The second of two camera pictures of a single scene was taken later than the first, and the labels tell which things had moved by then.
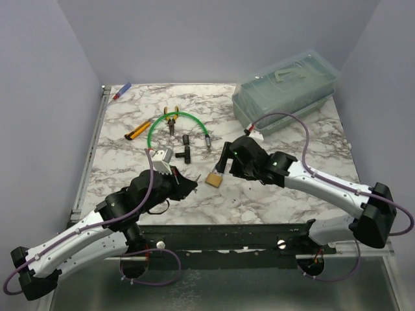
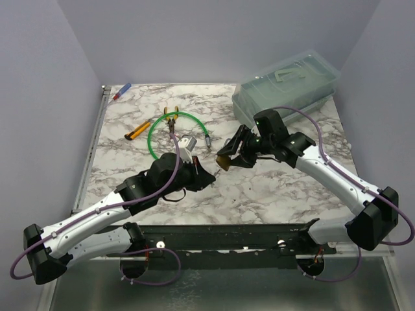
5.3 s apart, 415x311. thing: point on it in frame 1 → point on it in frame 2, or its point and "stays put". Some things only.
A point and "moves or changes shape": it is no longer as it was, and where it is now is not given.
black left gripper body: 170,189 → 190,177
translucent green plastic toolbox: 302,85 stays put
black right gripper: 221,164 → 240,135
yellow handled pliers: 171,122 stays put
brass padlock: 214,179 moves or changes shape
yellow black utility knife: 131,135 stays put
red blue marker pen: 123,89 stays put
